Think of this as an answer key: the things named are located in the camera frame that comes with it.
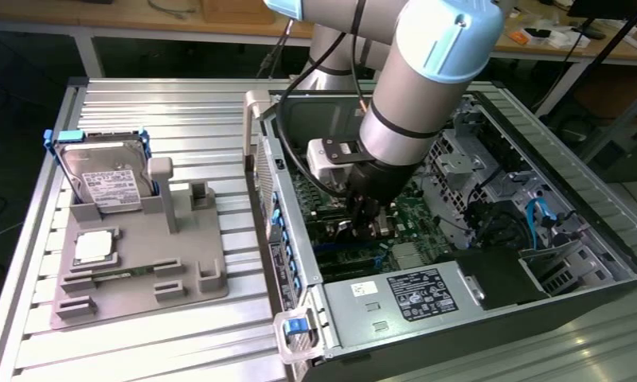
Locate black plastic duct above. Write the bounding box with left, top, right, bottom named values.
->
left=455, top=249, right=553, bottom=312

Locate black slanted pole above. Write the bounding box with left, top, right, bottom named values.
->
left=589, top=0, right=637, bottom=67

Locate white plastic object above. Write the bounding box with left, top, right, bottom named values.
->
left=525, top=25, right=586, bottom=49

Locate silver CPU chip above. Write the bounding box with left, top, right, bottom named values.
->
left=74, top=230, right=116, bottom=263

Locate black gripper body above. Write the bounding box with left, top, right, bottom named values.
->
left=347, top=158, right=422, bottom=206

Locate black camera cable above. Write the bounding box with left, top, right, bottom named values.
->
left=274, top=31, right=352, bottom=198

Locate long wooden desk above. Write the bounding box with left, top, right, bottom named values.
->
left=0, top=0, right=320, bottom=79

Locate silver hard disk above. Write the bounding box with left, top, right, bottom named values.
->
left=55, top=134, right=144, bottom=214

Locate blue expansion slot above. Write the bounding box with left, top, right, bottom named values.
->
left=318, top=244, right=376, bottom=255

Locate perforated metal drive cage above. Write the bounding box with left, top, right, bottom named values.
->
left=430, top=99, right=581, bottom=251

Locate blue disk wire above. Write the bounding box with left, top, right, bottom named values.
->
left=525, top=197, right=558, bottom=250

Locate silver chipset heatsink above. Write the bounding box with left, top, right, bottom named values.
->
left=390, top=243, right=425, bottom=266

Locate green Dell motherboard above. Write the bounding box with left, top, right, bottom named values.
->
left=286, top=158, right=458, bottom=279

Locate cluttered wooden desk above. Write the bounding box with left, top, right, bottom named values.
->
left=489, top=0, right=637, bottom=116

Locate grey power supply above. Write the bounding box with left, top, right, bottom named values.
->
left=322, top=262, right=490, bottom=353

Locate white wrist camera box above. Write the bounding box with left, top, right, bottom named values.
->
left=306, top=137, right=376, bottom=197

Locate green RAM stick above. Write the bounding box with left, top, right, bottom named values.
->
left=92, top=266, right=159, bottom=282

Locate blue disk carrier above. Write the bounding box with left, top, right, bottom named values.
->
left=42, top=127, right=156, bottom=200

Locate grey parts rack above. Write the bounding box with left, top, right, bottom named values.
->
left=50, top=157, right=231, bottom=331

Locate black hanging cable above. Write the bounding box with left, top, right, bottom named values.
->
left=254, top=18, right=296, bottom=80

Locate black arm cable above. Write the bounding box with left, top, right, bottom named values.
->
left=350, top=0, right=376, bottom=119

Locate black and grey PC case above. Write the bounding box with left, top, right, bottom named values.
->
left=242, top=89, right=637, bottom=382

